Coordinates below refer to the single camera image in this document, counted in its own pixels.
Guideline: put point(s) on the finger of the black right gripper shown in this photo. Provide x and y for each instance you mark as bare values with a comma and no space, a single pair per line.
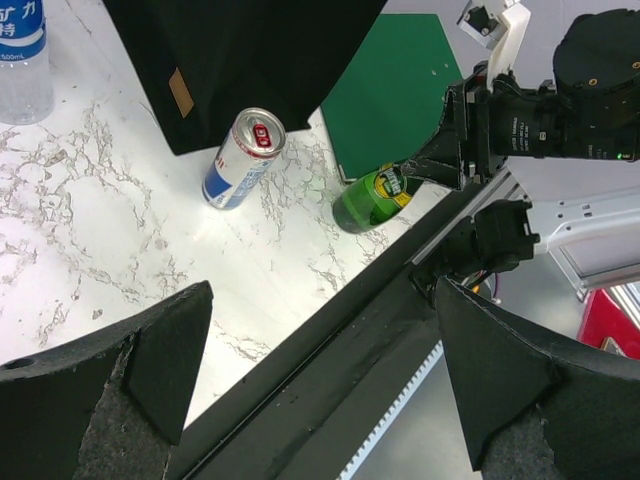
439,161

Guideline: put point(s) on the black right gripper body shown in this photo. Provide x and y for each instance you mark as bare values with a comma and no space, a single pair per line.
591,120

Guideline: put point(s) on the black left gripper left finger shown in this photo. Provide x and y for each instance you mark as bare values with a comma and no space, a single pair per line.
111,404

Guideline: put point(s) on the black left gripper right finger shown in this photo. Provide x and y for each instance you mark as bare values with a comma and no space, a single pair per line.
535,404

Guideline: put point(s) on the green glass Perrier bottle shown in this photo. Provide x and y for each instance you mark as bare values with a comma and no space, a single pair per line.
374,199

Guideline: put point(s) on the silver blue energy drink can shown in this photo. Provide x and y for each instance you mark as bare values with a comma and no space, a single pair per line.
254,141

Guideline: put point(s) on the black canvas bag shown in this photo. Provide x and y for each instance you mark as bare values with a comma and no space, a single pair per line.
202,62

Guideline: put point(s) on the green binder folder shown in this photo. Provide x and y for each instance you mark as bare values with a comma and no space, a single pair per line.
389,99

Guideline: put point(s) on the red object beside table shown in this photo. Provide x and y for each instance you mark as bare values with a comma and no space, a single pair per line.
607,327

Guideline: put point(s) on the clear water bottle blue label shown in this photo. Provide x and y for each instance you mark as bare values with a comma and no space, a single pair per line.
27,95

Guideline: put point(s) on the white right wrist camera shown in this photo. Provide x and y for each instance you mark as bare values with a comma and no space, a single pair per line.
500,26

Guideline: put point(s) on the white cable duct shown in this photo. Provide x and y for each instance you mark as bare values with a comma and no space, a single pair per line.
391,413

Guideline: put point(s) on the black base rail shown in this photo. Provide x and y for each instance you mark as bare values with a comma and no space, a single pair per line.
303,410

